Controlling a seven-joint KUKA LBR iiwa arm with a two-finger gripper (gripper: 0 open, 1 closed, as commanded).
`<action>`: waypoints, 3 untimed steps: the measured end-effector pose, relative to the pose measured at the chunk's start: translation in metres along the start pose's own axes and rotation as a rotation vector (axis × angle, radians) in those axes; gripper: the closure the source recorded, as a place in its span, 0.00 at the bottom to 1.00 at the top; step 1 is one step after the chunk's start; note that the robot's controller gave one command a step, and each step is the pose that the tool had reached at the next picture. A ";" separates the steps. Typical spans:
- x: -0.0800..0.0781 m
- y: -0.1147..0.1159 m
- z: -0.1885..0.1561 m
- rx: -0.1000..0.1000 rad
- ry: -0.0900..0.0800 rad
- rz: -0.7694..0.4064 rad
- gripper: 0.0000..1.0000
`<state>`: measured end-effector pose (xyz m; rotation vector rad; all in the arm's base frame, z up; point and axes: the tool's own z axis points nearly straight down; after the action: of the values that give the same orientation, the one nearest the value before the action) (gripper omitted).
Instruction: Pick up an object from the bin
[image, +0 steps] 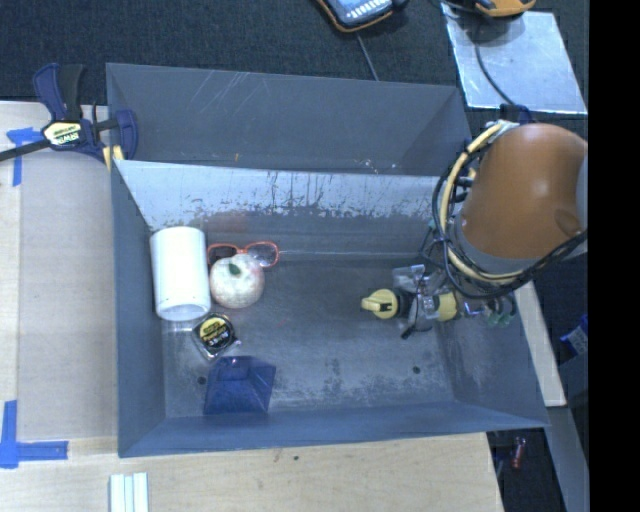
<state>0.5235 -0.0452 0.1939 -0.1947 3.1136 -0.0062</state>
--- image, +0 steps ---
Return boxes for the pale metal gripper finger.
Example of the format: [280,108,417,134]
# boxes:
[392,264,432,297]
[405,297,439,334]

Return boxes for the grey metal bin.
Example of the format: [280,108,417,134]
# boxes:
[104,62,552,459]

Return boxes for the pale toy apple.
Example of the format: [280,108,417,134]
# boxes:
[208,253,266,310]

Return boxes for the orange sunglasses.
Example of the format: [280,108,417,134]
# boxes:
[206,241,280,270]

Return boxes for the blue clear plastic box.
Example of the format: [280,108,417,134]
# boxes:
[202,354,278,416]

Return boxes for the yellow and black tape measure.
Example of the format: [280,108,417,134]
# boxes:
[191,312,243,362]

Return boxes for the white plastic cup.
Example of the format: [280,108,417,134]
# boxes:
[149,225,213,322]

